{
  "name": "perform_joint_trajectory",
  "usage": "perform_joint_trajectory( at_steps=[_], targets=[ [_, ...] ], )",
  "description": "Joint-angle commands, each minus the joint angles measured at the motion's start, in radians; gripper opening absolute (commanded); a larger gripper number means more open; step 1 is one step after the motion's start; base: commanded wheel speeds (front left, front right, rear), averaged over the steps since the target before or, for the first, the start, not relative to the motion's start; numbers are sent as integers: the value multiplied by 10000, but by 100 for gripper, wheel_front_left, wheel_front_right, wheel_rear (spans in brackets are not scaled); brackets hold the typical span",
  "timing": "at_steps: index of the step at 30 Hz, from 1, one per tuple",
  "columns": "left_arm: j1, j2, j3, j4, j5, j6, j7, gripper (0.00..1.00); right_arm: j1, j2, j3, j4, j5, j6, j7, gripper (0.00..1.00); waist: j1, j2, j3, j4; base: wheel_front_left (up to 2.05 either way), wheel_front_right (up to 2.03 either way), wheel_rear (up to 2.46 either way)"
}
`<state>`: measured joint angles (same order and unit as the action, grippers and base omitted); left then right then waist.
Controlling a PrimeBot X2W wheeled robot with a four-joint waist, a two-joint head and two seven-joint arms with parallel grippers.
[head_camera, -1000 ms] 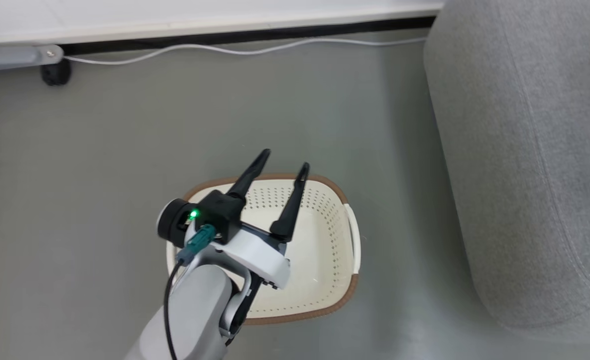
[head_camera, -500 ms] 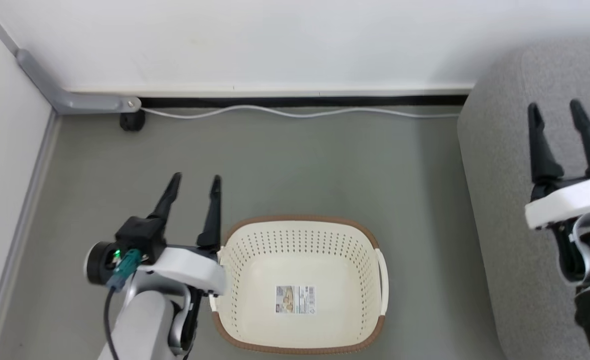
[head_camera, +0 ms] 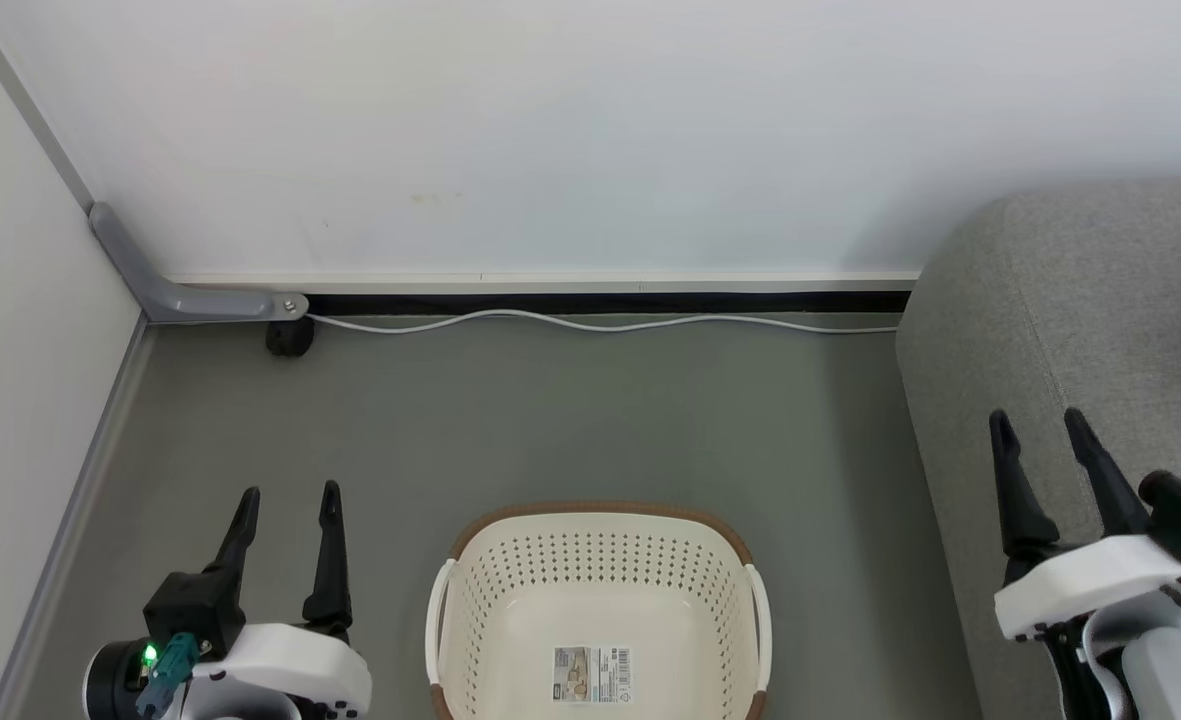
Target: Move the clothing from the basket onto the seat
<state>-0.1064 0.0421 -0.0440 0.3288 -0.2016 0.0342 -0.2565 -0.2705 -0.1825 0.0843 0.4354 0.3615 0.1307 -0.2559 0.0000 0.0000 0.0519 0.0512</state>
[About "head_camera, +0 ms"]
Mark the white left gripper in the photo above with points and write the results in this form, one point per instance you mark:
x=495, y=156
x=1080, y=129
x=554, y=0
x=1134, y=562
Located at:
x=290, y=675

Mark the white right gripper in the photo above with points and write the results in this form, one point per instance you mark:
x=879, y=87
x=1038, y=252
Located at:
x=1090, y=585

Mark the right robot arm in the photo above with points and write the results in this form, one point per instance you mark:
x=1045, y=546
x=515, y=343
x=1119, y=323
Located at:
x=1150, y=670

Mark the beige perforated laundry basket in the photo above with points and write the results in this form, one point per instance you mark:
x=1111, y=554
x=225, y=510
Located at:
x=510, y=620

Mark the grey fabric sofa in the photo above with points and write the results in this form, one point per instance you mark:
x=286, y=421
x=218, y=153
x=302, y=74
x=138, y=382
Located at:
x=1050, y=330

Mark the black caster wheel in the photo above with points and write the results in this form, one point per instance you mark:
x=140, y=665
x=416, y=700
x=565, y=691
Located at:
x=290, y=338

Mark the paper label sticker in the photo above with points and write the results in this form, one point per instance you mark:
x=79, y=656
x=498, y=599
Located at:
x=592, y=673

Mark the black baseboard strip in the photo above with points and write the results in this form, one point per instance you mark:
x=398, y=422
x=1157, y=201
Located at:
x=650, y=301

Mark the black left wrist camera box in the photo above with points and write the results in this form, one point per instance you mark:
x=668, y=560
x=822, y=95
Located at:
x=195, y=610

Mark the grey metal corner bracket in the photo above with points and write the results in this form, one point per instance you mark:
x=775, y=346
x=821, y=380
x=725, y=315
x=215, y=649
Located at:
x=185, y=300

